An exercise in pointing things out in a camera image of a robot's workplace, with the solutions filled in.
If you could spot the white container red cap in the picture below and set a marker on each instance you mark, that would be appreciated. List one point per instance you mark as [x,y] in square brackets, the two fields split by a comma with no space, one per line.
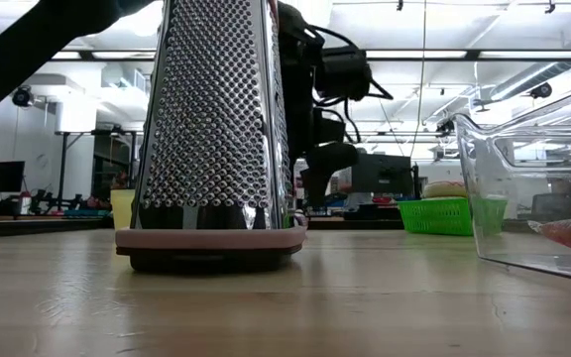
[24,203]

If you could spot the black ceiling spotlight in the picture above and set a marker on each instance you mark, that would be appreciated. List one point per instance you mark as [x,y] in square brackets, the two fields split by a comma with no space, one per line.
[541,90]
[22,96]

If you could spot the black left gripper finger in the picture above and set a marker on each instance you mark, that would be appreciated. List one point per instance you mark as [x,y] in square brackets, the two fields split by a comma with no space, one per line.
[317,188]

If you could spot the large black monitor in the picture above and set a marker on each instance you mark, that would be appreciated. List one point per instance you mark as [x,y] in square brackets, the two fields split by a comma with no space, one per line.
[389,173]

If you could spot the clear plastic bin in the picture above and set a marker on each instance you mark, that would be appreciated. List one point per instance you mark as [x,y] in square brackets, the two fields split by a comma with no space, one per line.
[538,198]

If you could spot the metal box grater pink rim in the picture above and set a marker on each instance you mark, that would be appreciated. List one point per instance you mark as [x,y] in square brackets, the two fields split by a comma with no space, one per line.
[211,124]

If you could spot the green plastic basket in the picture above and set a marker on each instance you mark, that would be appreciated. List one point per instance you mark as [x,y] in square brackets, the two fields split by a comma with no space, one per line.
[434,215]

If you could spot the small black monitor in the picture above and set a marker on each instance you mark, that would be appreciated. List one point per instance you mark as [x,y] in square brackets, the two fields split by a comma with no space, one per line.
[4,177]

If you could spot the yellow plastic container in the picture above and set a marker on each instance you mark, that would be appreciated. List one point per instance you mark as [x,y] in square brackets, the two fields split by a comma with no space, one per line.
[123,208]

